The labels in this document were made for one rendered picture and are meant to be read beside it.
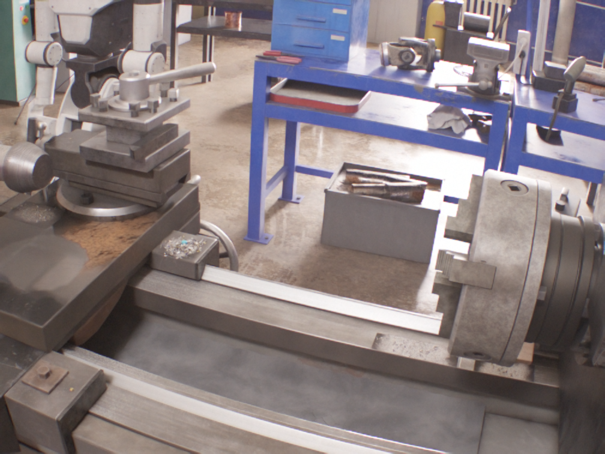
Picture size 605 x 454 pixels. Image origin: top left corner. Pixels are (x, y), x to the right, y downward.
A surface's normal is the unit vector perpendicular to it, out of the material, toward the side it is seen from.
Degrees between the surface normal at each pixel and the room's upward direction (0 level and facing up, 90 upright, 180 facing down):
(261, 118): 90
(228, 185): 0
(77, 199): 0
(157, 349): 20
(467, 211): 36
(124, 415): 0
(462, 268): 66
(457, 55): 90
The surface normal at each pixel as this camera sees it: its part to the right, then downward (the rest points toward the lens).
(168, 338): 0.04, -0.80
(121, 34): 0.89, 0.41
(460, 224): -0.13, -0.45
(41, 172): 0.95, 0.20
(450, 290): -0.31, 0.52
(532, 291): -0.26, 0.07
